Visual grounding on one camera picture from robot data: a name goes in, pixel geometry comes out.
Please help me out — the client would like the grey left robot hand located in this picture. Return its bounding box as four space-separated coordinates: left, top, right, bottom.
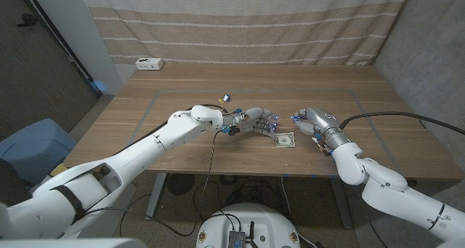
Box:
222 106 279 137

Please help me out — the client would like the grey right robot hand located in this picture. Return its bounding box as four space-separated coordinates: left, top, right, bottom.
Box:
290 107 352 157

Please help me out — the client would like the one dollar bill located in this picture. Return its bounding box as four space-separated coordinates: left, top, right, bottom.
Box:
272 132 296 148

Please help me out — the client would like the black door handle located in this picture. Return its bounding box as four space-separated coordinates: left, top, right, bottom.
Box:
15 13 37 27

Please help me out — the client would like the beige striped backdrop cloth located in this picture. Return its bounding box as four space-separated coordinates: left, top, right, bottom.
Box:
78 0 415 66

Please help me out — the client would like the grey table leg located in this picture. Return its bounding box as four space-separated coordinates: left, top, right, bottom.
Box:
328 177 354 230

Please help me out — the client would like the round black floor fan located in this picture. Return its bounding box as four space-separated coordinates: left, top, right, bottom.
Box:
166 173 195 196

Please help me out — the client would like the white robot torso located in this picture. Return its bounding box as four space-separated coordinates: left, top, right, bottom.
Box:
195 202 302 248

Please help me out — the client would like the white power strip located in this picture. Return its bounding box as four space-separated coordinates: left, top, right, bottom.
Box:
134 57 164 71

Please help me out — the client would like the grey electronics box on torso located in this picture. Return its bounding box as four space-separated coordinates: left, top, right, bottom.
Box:
227 230 247 248

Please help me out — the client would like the white table leg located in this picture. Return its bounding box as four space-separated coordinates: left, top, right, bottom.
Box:
145 172 168 220

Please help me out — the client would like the yellow floor pad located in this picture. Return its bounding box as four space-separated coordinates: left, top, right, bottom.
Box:
49 163 69 177

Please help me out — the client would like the thin black left wrist cable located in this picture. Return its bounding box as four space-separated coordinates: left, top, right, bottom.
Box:
85 129 225 238

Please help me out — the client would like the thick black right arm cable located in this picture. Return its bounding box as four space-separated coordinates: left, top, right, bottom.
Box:
339 111 465 136

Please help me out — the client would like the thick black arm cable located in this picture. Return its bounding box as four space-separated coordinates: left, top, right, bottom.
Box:
114 103 229 156
339 111 465 136

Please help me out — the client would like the black cable to torso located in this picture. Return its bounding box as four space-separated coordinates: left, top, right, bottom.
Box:
192 180 243 233

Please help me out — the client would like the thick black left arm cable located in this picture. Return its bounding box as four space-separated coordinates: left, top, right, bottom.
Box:
114 103 229 156

